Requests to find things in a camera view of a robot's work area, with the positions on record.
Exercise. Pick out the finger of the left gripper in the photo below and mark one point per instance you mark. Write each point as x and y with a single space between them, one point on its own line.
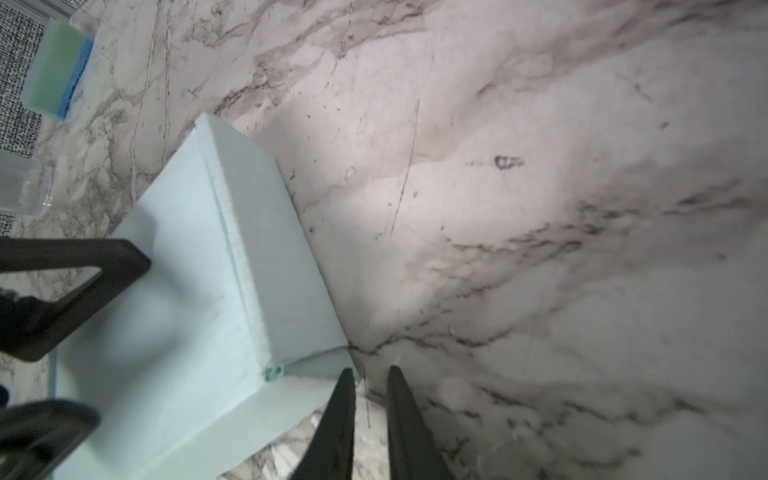
37 437
30 327

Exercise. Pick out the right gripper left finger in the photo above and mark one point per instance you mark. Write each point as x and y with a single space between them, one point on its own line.
330 453

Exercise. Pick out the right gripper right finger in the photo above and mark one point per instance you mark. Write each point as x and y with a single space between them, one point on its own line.
412 452

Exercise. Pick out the light blue paper box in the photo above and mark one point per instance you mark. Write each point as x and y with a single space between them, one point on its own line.
227 342

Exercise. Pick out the teal sponge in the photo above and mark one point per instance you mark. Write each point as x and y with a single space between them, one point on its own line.
56 69

